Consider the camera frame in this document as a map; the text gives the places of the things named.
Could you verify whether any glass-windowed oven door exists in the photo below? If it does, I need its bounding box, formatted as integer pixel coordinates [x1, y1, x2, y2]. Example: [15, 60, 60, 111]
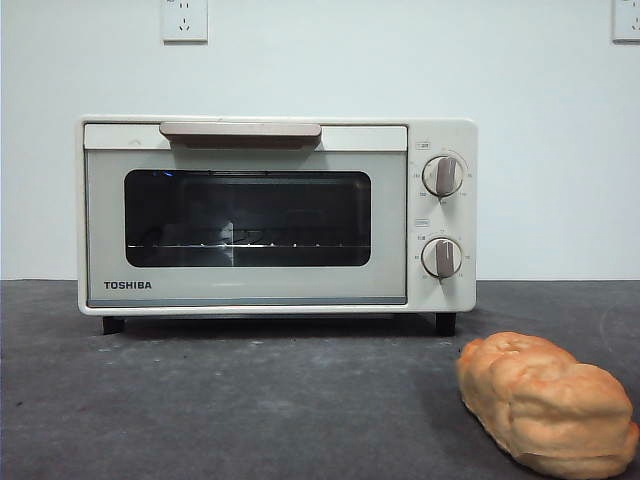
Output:
[83, 121, 409, 307]

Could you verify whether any golden bread loaf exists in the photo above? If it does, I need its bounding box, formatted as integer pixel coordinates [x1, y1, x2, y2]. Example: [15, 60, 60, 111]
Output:
[455, 330, 635, 478]

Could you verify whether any cream oven knob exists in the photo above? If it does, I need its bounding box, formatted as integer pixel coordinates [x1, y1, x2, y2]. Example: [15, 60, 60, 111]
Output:
[422, 154, 465, 198]
[421, 236, 464, 280]

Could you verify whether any cream Toshiba toaster oven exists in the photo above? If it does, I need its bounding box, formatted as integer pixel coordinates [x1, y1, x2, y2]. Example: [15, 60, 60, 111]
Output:
[75, 115, 479, 337]

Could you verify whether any metal wire oven rack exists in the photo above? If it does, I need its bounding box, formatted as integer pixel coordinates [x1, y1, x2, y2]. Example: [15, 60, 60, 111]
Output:
[127, 241, 347, 250]

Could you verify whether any white wall socket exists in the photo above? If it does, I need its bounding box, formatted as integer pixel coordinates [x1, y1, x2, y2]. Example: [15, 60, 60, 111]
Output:
[611, 0, 640, 45]
[160, 0, 209, 44]

